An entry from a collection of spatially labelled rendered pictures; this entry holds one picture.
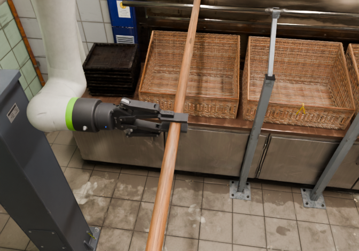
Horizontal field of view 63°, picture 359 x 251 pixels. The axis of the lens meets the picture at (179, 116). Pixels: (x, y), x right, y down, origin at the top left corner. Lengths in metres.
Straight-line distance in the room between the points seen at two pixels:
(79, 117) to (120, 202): 1.31
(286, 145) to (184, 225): 0.79
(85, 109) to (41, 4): 0.26
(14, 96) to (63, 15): 0.38
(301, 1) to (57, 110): 1.50
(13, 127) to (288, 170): 1.54
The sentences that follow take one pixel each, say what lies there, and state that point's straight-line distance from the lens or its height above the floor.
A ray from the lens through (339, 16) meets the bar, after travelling 1.54.
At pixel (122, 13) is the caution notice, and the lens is 1.93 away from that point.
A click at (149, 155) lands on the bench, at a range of 1.93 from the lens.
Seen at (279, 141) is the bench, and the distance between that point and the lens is 1.75.
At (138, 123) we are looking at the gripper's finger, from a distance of 0.79.
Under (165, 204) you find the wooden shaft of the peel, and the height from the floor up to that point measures 1.21.
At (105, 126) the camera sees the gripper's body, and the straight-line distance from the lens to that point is 0.78.
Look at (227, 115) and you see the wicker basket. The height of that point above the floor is 0.60.
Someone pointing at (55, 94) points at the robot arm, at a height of 1.25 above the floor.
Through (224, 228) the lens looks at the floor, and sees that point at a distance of 1.94.
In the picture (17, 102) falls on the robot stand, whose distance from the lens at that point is 1.09.
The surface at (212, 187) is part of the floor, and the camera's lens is 2.07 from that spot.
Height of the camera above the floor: 1.74
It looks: 44 degrees down
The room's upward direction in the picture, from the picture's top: straight up
